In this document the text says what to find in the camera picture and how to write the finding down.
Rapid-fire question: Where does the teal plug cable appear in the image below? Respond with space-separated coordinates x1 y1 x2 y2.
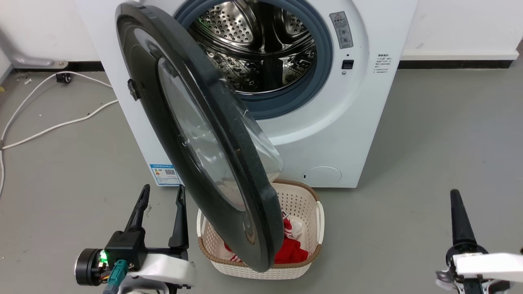
102 259 130 294

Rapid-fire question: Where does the red and white clothing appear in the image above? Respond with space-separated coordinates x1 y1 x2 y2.
224 210 309 265

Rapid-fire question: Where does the round white filter cover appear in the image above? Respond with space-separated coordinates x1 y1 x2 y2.
302 166 342 185

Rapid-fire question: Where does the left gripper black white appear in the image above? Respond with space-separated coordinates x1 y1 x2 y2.
75 184 197 288

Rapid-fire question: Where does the grey warning sticker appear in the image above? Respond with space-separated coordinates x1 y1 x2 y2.
329 11 354 49

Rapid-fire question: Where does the black round washing machine door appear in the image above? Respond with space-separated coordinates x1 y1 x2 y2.
115 1 285 273

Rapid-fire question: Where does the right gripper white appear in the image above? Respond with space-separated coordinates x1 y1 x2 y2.
435 189 523 294

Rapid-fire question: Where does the cream plastic laundry basket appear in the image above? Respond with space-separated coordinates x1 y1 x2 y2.
197 179 325 280

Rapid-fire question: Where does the stainless steel perforated drum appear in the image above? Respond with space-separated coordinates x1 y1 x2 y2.
188 0 318 95

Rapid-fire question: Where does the blue energy label sticker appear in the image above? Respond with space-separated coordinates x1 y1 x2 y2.
150 164 181 186

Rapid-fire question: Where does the grey-blue rubber door gasket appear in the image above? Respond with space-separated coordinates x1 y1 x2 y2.
174 0 333 120

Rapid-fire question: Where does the white front-load washing machine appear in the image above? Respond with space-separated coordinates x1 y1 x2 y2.
76 0 419 189

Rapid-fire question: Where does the white floor cable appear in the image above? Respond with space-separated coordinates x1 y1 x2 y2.
0 99 119 151
0 71 113 141

